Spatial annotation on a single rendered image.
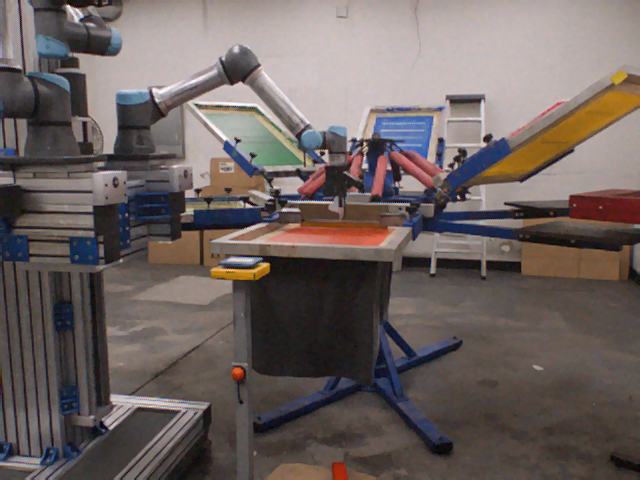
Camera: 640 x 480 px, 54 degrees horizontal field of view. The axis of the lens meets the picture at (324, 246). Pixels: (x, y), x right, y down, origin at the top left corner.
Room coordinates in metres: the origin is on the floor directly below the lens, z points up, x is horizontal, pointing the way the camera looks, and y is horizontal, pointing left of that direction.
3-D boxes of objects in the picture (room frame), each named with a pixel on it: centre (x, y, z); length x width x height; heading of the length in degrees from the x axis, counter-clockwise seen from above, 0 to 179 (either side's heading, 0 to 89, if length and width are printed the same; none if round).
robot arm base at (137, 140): (2.32, 0.70, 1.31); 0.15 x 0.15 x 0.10
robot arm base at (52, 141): (1.83, 0.79, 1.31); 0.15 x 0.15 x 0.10
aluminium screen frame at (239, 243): (2.25, -0.02, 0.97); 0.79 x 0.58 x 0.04; 166
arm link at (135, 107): (2.33, 0.70, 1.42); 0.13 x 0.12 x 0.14; 1
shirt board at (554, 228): (2.80, -0.75, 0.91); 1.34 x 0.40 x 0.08; 46
